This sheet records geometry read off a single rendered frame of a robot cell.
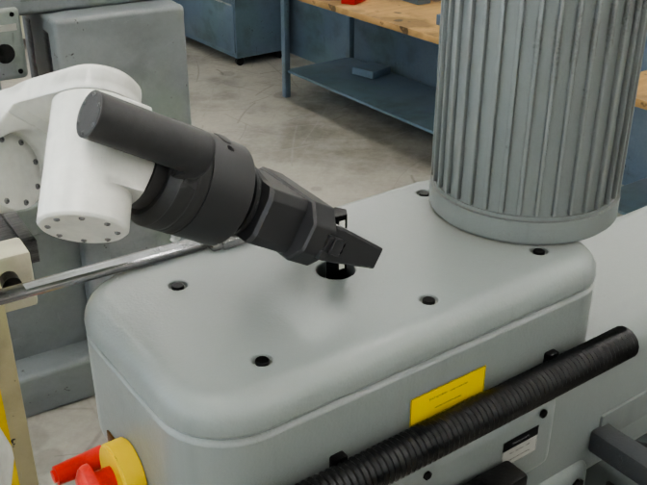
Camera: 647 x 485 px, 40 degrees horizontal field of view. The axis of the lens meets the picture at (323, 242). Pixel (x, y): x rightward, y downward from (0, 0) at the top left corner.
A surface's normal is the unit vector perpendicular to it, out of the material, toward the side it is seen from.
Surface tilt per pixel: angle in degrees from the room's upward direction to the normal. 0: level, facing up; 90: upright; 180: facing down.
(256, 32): 90
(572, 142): 90
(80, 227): 134
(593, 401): 90
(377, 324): 0
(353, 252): 90
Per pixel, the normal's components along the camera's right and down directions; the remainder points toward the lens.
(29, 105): -0.02, 0.95
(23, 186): 0.89, -0.14
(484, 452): 0.58, 0.37
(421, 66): -0.81, 0.27
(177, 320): 0.00, -0.89
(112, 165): 0.69, -0.22
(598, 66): 0.36, 0.43
